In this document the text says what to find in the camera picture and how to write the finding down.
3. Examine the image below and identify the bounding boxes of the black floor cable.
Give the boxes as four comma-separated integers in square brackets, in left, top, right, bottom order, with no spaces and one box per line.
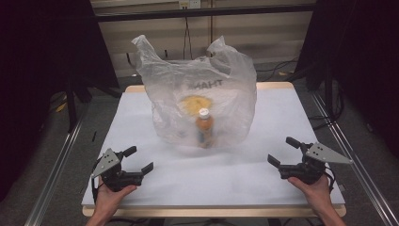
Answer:
[307,93,345,131]

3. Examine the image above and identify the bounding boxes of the black horizontal bar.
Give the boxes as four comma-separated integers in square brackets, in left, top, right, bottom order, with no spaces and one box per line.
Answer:
[93,3,317,23]

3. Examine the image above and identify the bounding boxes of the orange bottle with white cap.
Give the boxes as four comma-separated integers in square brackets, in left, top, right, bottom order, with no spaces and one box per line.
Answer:
[195,107,215,150]

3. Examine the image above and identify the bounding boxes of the translucent white plastic bag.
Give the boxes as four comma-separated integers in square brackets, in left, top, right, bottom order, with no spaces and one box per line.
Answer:
[131,34,259,151]

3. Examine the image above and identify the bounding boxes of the wooden table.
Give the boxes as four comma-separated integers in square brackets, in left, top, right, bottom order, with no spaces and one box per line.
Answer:
[82,81,347,218]

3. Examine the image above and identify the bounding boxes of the person's right hand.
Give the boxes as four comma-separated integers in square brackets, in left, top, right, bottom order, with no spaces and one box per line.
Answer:
[287,174,331,215]

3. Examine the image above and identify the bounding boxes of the black hanging cable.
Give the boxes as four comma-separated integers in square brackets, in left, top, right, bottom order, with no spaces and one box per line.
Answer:
[183,15,194,61]

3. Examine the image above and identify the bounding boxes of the black metal stand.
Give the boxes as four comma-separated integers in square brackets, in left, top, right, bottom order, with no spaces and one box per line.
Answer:
[63,79,80,134]

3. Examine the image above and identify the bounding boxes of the white wall outlet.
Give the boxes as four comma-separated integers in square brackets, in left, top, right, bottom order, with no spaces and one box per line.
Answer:
[178,0,202,10]

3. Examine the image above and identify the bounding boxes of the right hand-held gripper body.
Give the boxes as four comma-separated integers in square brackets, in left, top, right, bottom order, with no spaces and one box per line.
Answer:
[278,141,354,186]

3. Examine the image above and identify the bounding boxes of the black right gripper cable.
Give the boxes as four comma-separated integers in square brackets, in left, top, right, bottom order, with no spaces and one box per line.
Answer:
[324,167,337,193]

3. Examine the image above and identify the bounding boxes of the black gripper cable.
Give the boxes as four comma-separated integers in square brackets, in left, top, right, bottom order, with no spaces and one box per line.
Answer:
[324,167,337,193]
[90,176,105,203]

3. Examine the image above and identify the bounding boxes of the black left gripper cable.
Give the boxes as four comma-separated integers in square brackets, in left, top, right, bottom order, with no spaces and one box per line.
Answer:
[90,176,105,203]

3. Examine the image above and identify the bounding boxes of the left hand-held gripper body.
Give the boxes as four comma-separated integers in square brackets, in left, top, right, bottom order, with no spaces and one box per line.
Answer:
[90,148,145,193]

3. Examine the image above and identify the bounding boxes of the metal floor rail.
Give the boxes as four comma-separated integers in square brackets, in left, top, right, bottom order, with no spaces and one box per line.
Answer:
[24,117,87,226]
[311,89,399,226]

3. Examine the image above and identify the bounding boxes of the black curtain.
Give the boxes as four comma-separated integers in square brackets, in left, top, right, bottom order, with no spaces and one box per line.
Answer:
[0,0,120,202]
[295,0,399,158]

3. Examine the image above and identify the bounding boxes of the white table mat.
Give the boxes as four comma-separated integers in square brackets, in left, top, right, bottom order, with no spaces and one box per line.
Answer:
[81,87,346,208]

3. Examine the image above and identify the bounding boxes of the person's left hand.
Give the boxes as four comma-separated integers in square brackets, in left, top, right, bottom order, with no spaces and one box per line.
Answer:
[93,183,138,218]

